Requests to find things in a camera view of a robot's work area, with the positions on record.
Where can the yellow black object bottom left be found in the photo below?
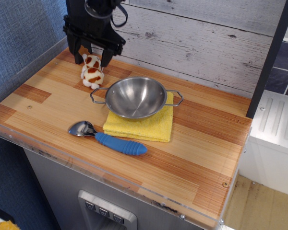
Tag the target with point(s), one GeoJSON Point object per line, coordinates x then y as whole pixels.
{"type": "Point", "coordinates": [8, 225]}

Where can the right dark upright post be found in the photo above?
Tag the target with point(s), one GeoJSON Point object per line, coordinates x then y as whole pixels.
{"type": "Point", "coordinates": [268, 64]}

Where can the dark upright post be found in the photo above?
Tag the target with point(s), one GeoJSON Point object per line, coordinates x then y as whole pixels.
{"type": "Point", "coordinates": [268, 64]}
{"type": "Point", "coordinates": [75, 20]}

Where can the yellow folded cloth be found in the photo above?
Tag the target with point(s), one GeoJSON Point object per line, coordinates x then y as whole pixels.
{"type": "Point", "coordinates": [155, 128]}

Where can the brown spotted plush animal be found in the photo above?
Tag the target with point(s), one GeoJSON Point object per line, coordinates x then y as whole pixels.
{"type": "Point", "coordinates": [91, 75]}

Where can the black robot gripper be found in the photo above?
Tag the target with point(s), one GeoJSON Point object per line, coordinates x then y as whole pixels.
{"type": "Point", "coordinates": [100, 33]}

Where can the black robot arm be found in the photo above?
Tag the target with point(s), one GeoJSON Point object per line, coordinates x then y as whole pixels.
{"type": "Point", "coordinates": [102, 8]}

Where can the left dark upright post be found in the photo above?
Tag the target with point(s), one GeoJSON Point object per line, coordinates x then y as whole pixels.
{"type": "Point", "coordinates": [75, 20]}

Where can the steel bowl with handles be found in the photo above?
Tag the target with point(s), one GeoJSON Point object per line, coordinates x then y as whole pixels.
{"type": "Point", "coordinates": [136, 97]}

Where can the blue handled metal scoop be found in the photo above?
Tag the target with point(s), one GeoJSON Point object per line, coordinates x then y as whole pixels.
{"type": "Point", "coordinates": [85, 128]}

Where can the clear acrylic edge guard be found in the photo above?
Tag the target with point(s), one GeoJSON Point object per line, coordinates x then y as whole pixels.
{"type": "Point", "coordinates": [189, 177]}

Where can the grey dispenser button panel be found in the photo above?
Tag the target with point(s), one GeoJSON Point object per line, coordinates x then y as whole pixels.
{"type": "Point", "coordinates": [100, 214]}

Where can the white ribbed appliance top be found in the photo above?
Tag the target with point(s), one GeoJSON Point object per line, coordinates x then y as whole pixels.
{"type": "Point", "coordinates": [270, 122]}

